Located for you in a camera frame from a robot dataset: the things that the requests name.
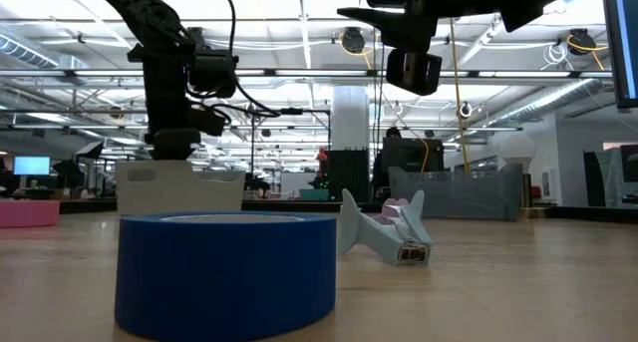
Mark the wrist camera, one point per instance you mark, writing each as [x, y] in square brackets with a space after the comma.
[414, 73]
[214, 73]

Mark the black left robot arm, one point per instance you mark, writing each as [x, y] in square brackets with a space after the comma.
[144, 18]

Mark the black aluminium table frame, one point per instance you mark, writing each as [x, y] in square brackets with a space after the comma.
[279, 206]

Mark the pale translucent storage bin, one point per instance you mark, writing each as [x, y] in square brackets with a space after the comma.
[164, 192]

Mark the black studio light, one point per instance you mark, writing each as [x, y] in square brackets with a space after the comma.
[90, 150]

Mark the black monitor back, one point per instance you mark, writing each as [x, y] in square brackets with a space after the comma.
[411, 155]

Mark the computer monitor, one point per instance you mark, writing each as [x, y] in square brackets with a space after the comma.
[623, 43]

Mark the teal box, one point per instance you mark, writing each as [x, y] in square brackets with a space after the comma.
[314, 195]

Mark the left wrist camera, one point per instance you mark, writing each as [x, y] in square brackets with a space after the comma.
[214, 73]

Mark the distant blue screen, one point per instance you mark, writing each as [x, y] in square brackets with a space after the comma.
[30, 165]

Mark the white pillar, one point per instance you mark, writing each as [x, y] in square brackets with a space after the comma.
[350, 112]

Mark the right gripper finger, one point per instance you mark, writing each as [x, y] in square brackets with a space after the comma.
[409, 30]

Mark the smoky grey storage bin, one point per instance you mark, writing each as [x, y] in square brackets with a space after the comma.
[458, 195]

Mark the black cabinet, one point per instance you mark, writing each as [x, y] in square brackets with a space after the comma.
[349, 177]

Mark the pink tape roll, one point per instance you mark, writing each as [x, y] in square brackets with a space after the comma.
[27, 214]

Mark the dark blue tape roll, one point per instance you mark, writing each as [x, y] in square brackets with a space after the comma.
[224, 277]

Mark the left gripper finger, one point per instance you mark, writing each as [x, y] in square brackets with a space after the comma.
[174, 152]

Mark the black stand frame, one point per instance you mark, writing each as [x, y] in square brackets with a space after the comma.
[299, 111]

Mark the grey-blue staple remover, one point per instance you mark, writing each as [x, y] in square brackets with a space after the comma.
[371, 239]

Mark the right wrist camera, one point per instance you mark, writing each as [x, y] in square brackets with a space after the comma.
[414, 73]

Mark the silver white clip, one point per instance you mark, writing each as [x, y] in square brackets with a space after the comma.
[394, 207]

